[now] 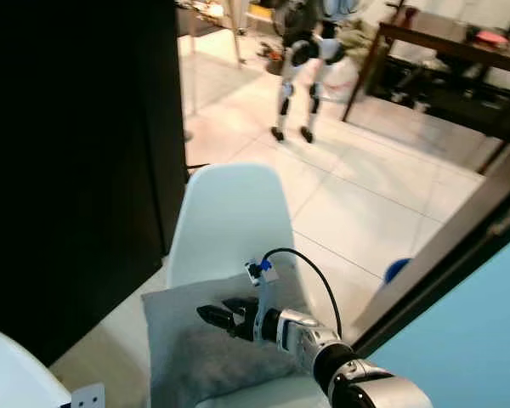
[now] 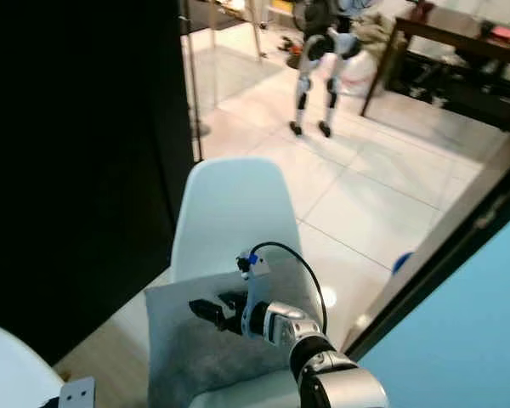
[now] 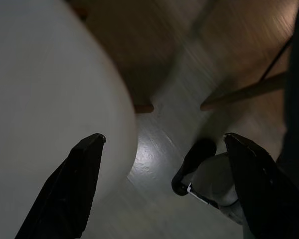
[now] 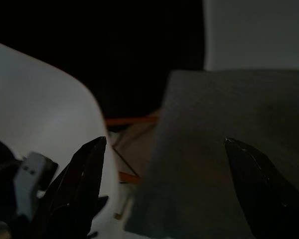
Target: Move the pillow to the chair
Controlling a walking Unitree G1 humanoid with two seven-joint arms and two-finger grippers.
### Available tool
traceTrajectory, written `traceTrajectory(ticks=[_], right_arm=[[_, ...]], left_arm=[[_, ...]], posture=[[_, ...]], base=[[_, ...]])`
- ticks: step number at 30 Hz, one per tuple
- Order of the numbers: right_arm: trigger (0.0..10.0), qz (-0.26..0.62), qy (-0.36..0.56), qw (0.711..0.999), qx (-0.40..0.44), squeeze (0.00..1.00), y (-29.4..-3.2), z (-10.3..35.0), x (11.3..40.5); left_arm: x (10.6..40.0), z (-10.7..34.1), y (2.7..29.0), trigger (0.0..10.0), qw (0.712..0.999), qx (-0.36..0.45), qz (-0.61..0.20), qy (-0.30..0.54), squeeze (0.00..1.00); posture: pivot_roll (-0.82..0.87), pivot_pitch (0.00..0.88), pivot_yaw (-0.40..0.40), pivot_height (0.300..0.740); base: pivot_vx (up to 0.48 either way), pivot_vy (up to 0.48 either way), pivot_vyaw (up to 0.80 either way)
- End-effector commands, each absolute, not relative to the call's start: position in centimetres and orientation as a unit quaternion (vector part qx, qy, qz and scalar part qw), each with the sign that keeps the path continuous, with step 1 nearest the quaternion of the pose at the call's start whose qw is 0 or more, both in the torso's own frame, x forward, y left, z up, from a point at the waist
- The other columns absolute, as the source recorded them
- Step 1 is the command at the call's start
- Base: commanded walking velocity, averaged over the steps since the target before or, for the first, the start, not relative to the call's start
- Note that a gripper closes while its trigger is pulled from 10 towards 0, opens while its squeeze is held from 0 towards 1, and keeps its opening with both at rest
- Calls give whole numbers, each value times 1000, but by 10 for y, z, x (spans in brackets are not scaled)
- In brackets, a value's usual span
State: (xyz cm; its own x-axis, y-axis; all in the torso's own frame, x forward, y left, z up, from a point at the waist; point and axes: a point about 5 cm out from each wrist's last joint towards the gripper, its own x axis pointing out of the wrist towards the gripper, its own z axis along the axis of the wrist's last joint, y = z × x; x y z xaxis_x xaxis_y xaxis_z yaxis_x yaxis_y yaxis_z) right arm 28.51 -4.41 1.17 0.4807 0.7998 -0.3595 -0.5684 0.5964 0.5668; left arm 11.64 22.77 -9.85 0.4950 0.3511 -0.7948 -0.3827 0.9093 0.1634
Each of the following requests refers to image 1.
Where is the grey pillow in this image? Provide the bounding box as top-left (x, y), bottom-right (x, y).
top-left (141, 272), bottom-right (314, 408)

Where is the dark door panel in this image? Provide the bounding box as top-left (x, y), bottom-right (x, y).
top-left (0, 0), bottom-right (189, 366)

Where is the white plastic bag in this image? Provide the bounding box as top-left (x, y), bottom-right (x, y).
top-left (321, 53), bottom-right (364, 105)

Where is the white black humanoid robot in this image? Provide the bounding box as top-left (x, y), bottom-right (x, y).
top-left (270, 0), bottom-right (360, 144)

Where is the olive cloth bundle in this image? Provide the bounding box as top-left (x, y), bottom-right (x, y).
top-left (338, 20), bottom-right (380, 60)

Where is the dark wooden table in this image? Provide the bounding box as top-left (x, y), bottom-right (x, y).
top-left (342, 7), bottom-right (510, 175)

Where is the flat red item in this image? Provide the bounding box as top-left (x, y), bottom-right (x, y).
top-left (476, 31), bottom-right (510, 46)

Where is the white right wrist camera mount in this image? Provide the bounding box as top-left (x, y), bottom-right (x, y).
top-left (245, 258), bottom-right (281, 343)

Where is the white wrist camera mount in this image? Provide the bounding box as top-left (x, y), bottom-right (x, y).
top-left (245, 258), bottom-right (281, 343)
top-left (71, 382), bottom-right (105, 408)

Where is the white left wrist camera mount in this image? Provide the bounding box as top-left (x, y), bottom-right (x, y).
top-left (71, 382), bottom-right (105, 408)

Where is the dark door frame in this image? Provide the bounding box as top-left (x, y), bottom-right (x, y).
top-left (348, 140), bottom-right (510, 358)

